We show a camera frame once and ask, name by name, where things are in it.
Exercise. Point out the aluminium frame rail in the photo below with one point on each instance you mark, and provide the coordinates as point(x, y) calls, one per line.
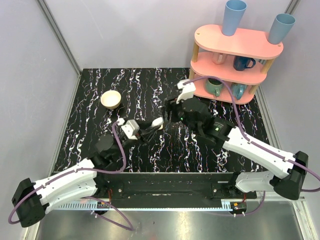
point(59, 36)

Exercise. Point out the pink ceramic mug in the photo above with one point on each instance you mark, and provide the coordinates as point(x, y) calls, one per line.
point(219, 58)

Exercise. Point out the light blue plastic cup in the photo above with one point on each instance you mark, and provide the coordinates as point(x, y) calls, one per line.
point(233, 13)
point(281, 26)

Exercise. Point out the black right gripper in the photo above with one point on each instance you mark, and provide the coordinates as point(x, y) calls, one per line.
point(171, 105)

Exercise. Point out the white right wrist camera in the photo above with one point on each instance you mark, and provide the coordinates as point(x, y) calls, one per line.
point(186, 90)

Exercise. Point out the dark blue ceramic mug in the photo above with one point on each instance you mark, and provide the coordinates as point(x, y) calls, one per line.
point(241, 63)

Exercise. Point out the light blue ceramic mug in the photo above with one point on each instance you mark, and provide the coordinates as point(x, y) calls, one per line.
point(238, 90)

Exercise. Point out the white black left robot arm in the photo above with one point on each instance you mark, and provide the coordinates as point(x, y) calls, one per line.
point(33, 200)

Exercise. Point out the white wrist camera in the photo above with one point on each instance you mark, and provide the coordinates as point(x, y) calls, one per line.
point(130, 129)
point(186, 90)

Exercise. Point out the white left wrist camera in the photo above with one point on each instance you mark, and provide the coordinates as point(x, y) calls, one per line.
point(130, 129)

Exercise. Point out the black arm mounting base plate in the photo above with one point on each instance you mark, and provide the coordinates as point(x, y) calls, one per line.
point(212, 185)

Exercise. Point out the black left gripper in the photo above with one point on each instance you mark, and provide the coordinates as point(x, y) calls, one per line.
point(143, 131)

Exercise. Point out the pink three-tier wooden shelf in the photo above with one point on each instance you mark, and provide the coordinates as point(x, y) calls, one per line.
point(245, 42)

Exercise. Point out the teal ceramic mug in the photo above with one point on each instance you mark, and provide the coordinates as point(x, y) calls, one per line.
point(214, 86)

